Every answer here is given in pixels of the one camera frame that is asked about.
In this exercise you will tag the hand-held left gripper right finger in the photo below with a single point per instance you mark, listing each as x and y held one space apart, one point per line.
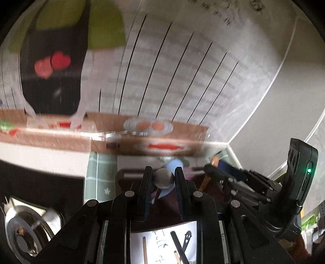
181 195

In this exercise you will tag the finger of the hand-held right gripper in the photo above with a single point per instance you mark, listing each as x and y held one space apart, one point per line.
229 168
218 175

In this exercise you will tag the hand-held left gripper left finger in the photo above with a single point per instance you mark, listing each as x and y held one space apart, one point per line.
145 195

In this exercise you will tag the purple utensil container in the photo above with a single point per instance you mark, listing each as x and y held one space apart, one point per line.
166 213

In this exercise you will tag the metal spoon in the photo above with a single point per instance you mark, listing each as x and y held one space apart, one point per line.
164 178

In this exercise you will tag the black slotted utensil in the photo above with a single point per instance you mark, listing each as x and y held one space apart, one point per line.
187 238

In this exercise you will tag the person's right forearm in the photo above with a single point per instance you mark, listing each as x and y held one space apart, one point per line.
298 247

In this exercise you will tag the blue ceramic spoon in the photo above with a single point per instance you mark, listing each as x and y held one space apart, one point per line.
174 165

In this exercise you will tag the green white table mat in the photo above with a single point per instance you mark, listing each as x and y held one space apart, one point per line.
100 177

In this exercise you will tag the black gas stove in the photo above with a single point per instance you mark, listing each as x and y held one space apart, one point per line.
38 182

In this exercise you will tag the large stove burner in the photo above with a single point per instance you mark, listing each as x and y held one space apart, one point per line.
28 228

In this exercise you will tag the cartoon wall poster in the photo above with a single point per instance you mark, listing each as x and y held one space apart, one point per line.
177 63

